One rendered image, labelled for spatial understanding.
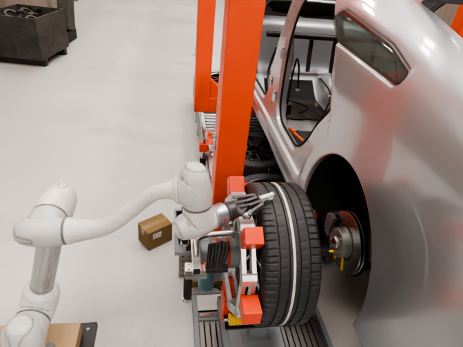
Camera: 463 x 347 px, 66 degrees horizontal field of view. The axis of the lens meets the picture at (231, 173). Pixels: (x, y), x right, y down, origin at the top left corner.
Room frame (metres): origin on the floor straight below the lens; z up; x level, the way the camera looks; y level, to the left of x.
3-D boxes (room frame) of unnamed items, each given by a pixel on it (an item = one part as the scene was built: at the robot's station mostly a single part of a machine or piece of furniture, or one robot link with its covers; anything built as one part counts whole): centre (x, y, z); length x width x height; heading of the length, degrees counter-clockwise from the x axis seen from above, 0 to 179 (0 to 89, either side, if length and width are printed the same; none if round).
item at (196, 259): (1.11, 0.04, 1.03); 0.19 x 0.18 x 0.11; 101
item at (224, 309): (1.24, -0.10, 0.48); 0.16 x 0.12 x 0.17; 101
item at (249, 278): (1.23, -0.07, 0.85); 0.54 x 0.07 x 0.54; 11
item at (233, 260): (1.22, 0.00, 0.85); 0.21 x 0.14 x 0.14; 101
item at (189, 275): (1.03, 0.10, 0.93); 0.09 x 0.05 x 0.05; 101
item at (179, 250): (1.81, 0.25, 0.44); 0.43 x 0.17 x 0.03; 11
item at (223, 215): (1.08, 0.03, 1.19); 0.09 x 0.06 x 0.09; 36
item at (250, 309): (0.93, -0.13, 0.85); 0.09 x 0.08 x 0.07; 11
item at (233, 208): (1.12, -0.03, 1.19); 0.09 x 0.08 x 0.07; 126
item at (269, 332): (1.27, -0.23, 0.32); 0.40 x 0.30 x 0.28; 11
